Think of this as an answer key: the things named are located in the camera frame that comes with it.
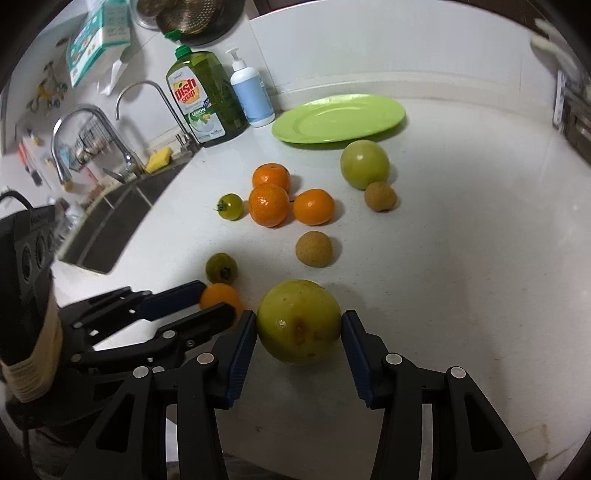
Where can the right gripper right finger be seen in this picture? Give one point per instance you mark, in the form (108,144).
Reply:
(470,440)

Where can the orange tangerine back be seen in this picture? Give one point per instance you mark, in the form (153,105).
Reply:
(271,173)

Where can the white blue pump bottle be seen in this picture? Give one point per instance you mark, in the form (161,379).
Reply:
(250,91)

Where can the large yellow-green apple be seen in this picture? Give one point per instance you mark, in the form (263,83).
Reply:
(299,322)

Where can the steel kitchen sink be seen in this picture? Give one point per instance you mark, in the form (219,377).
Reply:
(107,227)

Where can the brown round fruit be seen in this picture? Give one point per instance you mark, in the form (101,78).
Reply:
(314,249)
(380,197)

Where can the green dish soap bottle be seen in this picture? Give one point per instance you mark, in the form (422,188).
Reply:
(202,91)

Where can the thin chrome faucet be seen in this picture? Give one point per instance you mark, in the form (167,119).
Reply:
(149,120)

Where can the brown round fruit back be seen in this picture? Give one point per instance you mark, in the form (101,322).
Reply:
(380,197)

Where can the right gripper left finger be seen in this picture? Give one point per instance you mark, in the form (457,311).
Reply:
(128,439)

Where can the green round apple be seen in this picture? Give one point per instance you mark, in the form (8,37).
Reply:
(364,162)

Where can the small dark green fruit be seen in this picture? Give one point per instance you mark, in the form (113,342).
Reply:
(221,268)

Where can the small green tomato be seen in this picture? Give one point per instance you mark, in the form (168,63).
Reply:
(230,207)

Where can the steel dish rack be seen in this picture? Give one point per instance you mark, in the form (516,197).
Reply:
(571,116)

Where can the tall chrome faucet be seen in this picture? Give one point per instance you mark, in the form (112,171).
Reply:
(118,162)

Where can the lime green plate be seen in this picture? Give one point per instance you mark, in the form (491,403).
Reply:
(338,118)

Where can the orange tangerine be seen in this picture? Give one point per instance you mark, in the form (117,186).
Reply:
(269,205)
(271,173)
(314,207)
(221,293)

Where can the wire sink basket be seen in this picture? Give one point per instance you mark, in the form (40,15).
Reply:
(91,141)

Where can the brown round fruit front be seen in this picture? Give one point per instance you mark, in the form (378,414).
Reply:
(314,249)

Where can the yellow sponge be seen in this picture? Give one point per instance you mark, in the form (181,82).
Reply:
(158,160)

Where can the teal white carton box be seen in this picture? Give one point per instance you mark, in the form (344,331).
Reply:
(93,56)

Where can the metal colander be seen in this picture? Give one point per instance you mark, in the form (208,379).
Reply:
(191,22)

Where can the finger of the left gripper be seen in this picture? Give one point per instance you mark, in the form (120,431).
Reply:
(167,343)
(94,319)

